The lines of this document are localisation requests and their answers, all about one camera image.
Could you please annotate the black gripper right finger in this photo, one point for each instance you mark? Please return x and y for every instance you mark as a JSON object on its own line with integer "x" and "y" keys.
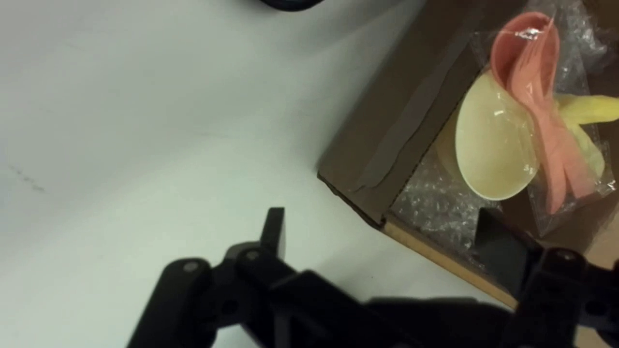
{"x": 555, "y": 288}

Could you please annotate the cream plastic bowl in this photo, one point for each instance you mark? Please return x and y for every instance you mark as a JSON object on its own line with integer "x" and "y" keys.
{"x": 493, "y": 142}

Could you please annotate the yellow plastic toy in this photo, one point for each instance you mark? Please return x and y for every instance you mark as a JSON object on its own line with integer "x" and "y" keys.
{"x": 588, "y": 109}

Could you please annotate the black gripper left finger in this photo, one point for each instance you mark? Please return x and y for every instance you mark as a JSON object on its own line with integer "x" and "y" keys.
{"x": 251, "y": 288}

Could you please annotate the pink plastic spoon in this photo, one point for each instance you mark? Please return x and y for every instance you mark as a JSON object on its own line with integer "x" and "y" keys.
{"x": 522, "y": 60}

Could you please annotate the brown cardboard box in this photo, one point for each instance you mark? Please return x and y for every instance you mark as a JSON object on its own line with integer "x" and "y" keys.
{"x": 394, "y": 165}

